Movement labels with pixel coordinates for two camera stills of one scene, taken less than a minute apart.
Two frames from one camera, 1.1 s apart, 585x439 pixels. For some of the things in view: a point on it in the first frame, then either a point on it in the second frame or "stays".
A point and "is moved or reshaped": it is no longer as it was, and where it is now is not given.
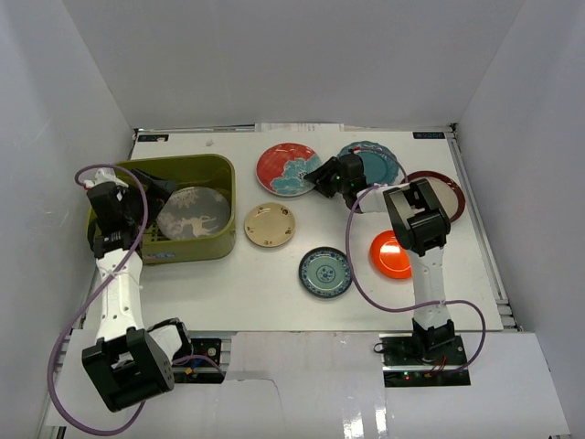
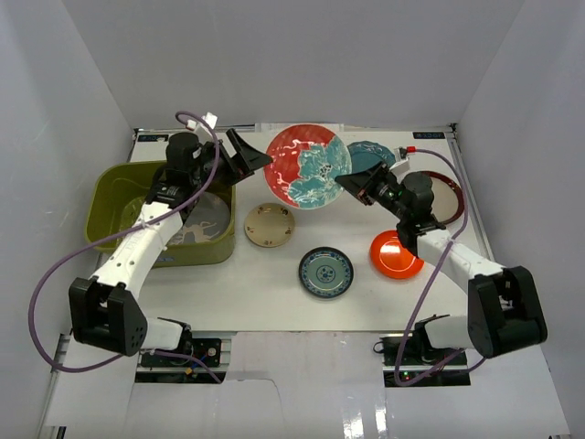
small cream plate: (270, 224) stays
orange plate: (388, 257) stays
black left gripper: (143, 193) to (229, 160)
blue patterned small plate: (324, 272) stays
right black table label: (429, 135) stays
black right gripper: (322, 176) to (364, 184)
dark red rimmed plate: (446, 191) stays
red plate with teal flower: (281, 168) is moved or reshaped
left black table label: (152, 137) stays
